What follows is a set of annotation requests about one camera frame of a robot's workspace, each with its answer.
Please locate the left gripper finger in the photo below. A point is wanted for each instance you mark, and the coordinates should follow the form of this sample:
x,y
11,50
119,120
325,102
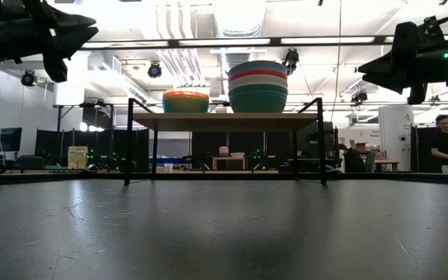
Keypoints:
x,y
68,22
76,39

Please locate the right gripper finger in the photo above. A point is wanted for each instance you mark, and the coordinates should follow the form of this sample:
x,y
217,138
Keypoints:
x,y
387,65
391,82

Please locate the small translucent blue bowl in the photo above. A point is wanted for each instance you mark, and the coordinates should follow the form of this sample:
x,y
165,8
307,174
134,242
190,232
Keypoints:
x,y
166,106

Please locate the small translucent yellow bowl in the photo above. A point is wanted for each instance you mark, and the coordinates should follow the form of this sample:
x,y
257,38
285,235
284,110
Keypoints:
x,y
187,103

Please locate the large blue-grey bowl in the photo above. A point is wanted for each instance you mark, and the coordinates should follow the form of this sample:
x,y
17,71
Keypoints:
x,y
258,65

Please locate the large red bowl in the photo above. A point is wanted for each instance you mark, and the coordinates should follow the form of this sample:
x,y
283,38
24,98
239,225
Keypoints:
x,y
258,74

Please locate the large white bowl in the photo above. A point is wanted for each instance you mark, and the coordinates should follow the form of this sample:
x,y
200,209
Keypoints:
x,y
258,81

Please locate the large teal bowl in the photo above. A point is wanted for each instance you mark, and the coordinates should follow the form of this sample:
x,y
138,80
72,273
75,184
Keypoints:
x,y
258,101

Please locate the white column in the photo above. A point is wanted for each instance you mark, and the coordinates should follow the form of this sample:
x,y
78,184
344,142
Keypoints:
x,y
395,136

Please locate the brown cardboard box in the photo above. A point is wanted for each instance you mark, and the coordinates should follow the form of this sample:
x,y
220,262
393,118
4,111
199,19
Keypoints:
x,y
360,147

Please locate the wooden desk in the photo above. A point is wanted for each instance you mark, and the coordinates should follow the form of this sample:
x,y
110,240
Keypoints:
x,y
385,161

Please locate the black display screen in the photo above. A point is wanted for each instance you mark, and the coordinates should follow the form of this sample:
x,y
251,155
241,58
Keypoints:
x,y
4,139

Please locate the black room divider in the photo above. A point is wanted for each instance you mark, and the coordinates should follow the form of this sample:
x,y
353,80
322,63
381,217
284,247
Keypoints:
x,y
53,148
208,142

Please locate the beige cardboard box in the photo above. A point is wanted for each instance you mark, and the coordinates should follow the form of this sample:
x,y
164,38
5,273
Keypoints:
x,y
77,157

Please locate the black case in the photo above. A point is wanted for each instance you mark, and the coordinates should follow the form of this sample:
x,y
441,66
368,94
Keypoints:
x,y
31,162

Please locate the overhead LED light bar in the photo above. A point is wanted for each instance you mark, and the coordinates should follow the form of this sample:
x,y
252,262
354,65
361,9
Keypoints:
x,y
228,41

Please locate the small white dish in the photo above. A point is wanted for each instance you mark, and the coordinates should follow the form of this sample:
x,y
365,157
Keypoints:
x,y
237,154

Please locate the small wooden table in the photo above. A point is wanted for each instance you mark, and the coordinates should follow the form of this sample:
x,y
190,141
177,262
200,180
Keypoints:
x,y
228,158

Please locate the small pink container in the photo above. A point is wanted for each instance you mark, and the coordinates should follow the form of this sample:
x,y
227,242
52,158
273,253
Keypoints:
x,y
223,151

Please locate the black table mat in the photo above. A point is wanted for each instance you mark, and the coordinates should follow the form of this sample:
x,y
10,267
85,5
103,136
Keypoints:
x,y
224,233

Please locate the black ceiling-hung camera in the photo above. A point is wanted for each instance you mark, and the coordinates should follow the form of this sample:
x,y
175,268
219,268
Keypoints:
x,y
359,96
154,70
291,58
28,78

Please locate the wooden shelf with black frame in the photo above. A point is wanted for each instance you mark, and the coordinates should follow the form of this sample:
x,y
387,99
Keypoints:
x,y
224,121

